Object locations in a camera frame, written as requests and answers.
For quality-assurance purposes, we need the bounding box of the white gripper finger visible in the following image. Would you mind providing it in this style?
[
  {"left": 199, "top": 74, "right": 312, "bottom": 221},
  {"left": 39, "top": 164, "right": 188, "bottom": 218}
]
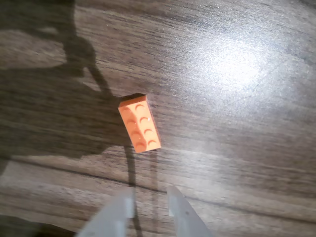
[
  {"left": 167, "top": 185, "right": 215, "bottom": 237},
  {"left": 75, "top": 190, "right": 136, "bottom": 237}
]

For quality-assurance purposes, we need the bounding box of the orange lego block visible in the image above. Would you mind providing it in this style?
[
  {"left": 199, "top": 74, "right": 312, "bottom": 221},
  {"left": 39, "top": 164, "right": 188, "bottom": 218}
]
[{"left": 118, "top": 92, "right": 161, "bottom": 154}]

